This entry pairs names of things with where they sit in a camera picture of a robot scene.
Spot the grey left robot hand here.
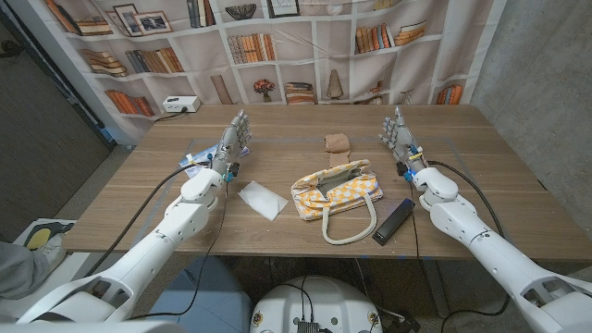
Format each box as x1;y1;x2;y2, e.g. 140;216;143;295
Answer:
210;109;253;175

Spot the thin black left arm wire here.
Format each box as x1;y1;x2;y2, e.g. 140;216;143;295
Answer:
128;179;230;321

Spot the yellow white checkered handbag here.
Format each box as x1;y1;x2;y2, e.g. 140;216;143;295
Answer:
290;159;384;246

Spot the tan adhesive wrap roll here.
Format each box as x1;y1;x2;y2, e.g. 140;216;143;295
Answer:
323;133;352;168

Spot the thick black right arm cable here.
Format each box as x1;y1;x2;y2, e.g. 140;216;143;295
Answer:
427;159;512;333

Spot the white flat package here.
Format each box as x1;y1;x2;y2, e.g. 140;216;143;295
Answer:
237;180;290;222

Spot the grey trouser leg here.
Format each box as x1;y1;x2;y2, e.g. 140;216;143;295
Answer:
0;240;50;300

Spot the white shoe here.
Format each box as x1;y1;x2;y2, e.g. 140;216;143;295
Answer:
34;233;68;274

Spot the printed bookshelf backdrop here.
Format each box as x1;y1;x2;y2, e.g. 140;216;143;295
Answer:
8;0;509;145

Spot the thin black arm wire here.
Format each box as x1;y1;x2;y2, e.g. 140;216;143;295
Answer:
128;179;230;321
409;180;421;270

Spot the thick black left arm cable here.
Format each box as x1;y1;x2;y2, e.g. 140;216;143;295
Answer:
85;160;210;278

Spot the thin black right arm wire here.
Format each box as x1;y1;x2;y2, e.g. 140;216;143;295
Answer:
409;180;421;270

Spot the white power strip box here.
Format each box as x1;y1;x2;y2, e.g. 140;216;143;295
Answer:
162;95;202;114

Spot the black power strip cord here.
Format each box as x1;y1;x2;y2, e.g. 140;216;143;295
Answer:
154;108;189;124

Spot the yellow black floor mat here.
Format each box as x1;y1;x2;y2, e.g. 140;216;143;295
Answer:
22;221;78;251

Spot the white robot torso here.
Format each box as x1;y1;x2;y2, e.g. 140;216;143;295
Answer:
249;276;384;333

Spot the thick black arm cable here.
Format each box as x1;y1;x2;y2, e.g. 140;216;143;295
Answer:
427;159;512;333
85;160;210;278

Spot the grey metal table leg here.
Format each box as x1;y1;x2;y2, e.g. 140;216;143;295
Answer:
423;258;450;318

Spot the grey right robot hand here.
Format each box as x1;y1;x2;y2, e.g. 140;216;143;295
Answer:
377;105;429;175

